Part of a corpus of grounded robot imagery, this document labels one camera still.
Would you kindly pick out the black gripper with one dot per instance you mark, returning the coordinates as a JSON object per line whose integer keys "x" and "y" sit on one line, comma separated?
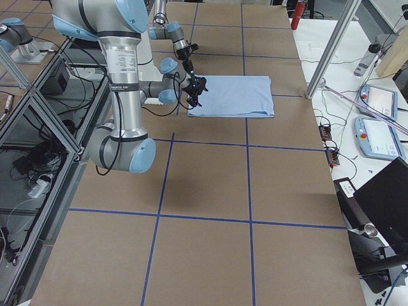
{"x": 193, "y": 90}
{"x": 187, "y": 60}

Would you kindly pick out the light blue t-shirt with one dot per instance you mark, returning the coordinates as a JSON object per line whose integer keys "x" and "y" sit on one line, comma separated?
{"x": 235, "y": 96}

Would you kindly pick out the neighbouring robot arm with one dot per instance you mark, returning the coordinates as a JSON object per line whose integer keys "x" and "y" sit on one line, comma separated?
{"x": 17, "y": 41}

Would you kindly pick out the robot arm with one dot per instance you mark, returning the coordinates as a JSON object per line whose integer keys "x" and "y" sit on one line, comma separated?
{"x": 121, "y": 29}
{"x": 162, "y": 29}

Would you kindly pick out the red cylinder bottle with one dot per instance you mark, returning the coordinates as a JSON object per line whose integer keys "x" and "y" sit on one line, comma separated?
{"x": 298, "y": 12}

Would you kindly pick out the orange black connector board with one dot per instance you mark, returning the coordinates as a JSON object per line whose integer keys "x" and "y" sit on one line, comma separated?
{"x": 325, "y": 132}

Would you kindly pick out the long reacher stick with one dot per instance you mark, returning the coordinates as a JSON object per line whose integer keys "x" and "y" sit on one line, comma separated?
{"x": 374, "y": 113}

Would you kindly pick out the near teach pendant tablet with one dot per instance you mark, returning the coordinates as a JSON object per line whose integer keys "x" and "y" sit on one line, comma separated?
{"x": 377, "y": 140}

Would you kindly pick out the teach pendant tablet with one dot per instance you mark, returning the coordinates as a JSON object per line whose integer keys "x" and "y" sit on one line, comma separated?
{"x": 377, "y": 140}
{"x": 383, "y": 100}

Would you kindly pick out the far teach pendant tablet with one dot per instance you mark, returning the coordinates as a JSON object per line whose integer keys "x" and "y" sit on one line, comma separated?
{"x": 383, "y": 100}

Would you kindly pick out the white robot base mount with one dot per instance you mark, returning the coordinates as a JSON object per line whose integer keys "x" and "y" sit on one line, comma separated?
{"x": 150, "y": 77}

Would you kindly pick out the aluminium frame post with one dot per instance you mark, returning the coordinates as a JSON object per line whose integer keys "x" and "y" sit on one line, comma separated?
{"x": 332, "y": 45}

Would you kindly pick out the aluminium frame rack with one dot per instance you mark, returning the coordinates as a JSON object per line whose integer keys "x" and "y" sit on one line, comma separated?
{"x": 48, "y": 112}

